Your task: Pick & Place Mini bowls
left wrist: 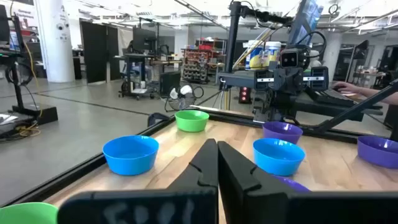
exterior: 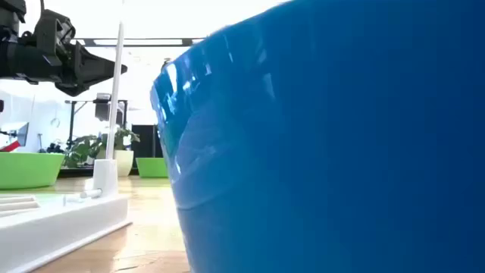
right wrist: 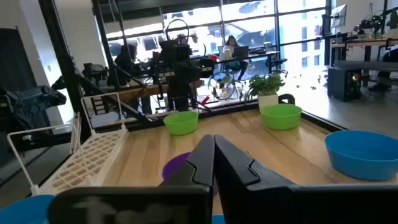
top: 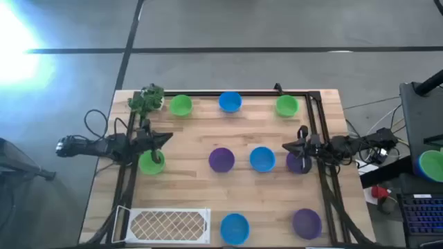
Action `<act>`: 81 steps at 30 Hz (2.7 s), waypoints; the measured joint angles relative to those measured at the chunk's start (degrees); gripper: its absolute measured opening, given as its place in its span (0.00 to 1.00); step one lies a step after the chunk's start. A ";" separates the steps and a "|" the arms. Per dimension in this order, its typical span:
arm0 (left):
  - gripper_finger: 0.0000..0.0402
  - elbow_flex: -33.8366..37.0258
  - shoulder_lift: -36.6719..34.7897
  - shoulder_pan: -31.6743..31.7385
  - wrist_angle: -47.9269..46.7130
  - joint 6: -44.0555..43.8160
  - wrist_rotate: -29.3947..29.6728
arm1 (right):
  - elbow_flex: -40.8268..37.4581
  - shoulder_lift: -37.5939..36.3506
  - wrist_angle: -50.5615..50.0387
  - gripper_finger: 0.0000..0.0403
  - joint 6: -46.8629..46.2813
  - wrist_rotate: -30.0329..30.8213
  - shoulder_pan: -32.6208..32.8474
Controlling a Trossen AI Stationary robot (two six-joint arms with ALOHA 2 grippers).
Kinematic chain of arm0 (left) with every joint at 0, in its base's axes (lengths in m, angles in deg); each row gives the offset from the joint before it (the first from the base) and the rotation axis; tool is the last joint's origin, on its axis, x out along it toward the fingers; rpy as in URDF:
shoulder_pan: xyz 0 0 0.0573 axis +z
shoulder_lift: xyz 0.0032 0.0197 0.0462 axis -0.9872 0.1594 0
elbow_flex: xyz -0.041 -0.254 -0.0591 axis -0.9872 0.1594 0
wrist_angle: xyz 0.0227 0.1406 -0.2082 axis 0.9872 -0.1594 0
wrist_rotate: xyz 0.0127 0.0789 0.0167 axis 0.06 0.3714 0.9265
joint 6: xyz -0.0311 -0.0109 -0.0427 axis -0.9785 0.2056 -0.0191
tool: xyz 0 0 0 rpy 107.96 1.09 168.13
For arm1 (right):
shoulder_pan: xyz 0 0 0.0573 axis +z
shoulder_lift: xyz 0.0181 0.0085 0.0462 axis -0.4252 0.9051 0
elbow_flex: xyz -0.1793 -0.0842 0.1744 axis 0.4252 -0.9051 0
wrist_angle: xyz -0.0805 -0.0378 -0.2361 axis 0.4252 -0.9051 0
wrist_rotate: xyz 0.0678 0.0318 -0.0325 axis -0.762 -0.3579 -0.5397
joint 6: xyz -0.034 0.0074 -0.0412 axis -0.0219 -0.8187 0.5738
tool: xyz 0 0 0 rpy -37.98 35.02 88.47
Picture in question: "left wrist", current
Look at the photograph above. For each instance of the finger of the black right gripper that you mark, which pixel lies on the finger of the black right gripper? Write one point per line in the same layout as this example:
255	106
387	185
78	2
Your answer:
282	82
296	82

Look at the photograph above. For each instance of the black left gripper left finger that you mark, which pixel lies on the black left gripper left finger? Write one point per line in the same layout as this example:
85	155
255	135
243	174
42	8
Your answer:
186	205

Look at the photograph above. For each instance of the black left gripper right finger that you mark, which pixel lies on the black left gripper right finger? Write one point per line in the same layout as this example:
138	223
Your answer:
248	202

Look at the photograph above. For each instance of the purple plastic mini bowl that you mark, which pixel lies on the purple plastic mini bowl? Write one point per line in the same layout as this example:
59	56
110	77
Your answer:
377	154
281	133
295	186

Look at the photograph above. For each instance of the blue plastic mini bowl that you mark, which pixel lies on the blue plastic mini bowl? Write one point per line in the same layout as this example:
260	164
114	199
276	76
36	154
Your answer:
278	160
130	158

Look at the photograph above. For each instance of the green plastic mini bowl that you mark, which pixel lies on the green plastic mini bowl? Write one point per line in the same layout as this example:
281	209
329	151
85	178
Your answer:
191	123
25	214

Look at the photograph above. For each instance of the person's forearm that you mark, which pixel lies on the person's forearm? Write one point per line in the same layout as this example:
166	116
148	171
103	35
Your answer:
379	95

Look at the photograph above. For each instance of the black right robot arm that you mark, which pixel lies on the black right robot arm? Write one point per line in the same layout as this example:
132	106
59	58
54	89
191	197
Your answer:
267	105

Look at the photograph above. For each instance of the black backlit keyboard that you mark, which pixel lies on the black backlit keyboard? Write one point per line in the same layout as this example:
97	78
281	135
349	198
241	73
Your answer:
329	97

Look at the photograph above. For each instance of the person's hand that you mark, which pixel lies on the person's hand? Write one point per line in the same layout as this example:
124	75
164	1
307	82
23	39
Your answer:
342	86

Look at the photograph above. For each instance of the yellow-label wipes canister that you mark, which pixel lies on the yellow-label wipes canister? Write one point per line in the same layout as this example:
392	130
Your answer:
255	57
271	54

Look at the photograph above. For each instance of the black keyboard tray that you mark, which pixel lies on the black keyboard tray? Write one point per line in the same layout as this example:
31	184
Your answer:
342	111

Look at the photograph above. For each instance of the black device with red lights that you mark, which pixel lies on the black device with red lights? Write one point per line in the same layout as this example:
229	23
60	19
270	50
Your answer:
245	95

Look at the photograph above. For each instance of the blue-screen computer monitor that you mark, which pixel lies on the blue-screen computer monitor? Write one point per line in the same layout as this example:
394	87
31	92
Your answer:
306	21

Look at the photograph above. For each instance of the parts shelf with red bins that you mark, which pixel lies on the parts shelf with red bins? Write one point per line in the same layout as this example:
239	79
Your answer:
196	63

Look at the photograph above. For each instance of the black floor fan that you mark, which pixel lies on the black floor fan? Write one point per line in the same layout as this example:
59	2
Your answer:
182	99

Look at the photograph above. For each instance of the black computer tower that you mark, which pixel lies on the black computer tower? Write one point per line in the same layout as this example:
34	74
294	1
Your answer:
169	82

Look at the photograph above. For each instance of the blue equipment cart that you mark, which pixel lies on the blue equipment cart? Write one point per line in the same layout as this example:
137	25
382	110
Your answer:
136	74

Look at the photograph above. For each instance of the black computer monitor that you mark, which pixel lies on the black computer monitor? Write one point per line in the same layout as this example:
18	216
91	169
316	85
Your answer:
143	40

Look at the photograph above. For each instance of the black floor stand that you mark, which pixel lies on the black floor stand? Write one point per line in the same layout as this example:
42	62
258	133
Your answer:
34	113

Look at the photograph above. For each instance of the black room divider panels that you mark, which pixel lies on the black room divider panels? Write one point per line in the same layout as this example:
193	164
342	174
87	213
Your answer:
93	51

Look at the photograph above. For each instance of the white round pillar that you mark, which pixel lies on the white round pillar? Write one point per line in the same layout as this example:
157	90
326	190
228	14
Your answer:
56	40

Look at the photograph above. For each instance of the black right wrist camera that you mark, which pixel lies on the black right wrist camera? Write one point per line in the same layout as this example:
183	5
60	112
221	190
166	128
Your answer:
289	59

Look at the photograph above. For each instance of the black diagonal frame brace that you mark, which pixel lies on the black diagonal frame brace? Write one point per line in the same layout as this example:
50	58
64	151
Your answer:
357	106

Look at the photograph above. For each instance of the black aluminium table frame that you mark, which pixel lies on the black aluminium table frame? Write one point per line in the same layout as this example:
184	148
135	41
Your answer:
62	178

